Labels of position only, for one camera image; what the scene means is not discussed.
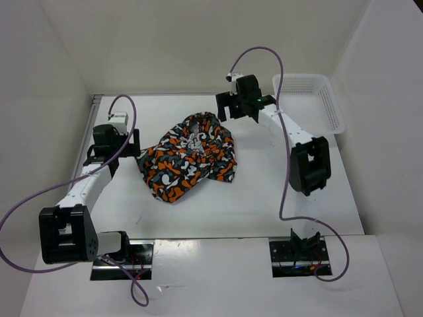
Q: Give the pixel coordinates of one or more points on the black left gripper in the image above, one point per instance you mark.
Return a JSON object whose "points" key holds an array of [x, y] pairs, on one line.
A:
{"points": [[133, 149]]}

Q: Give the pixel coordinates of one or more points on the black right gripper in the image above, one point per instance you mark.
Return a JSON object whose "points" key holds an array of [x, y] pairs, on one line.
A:
{"points": [[224, 100]]}

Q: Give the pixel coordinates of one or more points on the orange camouflage shorts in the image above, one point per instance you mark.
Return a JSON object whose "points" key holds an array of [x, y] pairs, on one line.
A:
{"points": [[195, 149]]}

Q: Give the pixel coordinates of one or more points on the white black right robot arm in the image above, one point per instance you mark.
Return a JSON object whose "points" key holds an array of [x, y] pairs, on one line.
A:
{"points": [[307, 157]]}

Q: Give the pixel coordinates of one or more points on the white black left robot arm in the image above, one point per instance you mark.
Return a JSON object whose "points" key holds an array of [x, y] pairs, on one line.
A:
{"points": [[67, 233]]}

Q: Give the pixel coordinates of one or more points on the white plastic basket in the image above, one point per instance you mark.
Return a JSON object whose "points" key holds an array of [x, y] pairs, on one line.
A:
{"points": [[309, 100]]}

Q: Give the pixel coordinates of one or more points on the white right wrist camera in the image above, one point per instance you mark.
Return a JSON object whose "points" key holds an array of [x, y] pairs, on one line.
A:
{"points": [[232, 79]]}

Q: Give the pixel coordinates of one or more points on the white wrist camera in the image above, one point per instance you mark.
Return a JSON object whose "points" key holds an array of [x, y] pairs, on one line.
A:
{"points": [[232, 79], [119, 121]]}

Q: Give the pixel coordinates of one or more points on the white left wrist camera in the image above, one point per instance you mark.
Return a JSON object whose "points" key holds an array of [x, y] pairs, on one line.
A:
{"points": [[119, 121]]}

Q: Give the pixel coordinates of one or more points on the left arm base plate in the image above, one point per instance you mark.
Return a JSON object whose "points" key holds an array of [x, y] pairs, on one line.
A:
{"points": [[138, 263]]}

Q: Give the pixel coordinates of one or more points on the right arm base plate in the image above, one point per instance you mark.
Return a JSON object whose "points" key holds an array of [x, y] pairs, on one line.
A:
{"points": [[286, 264]]}

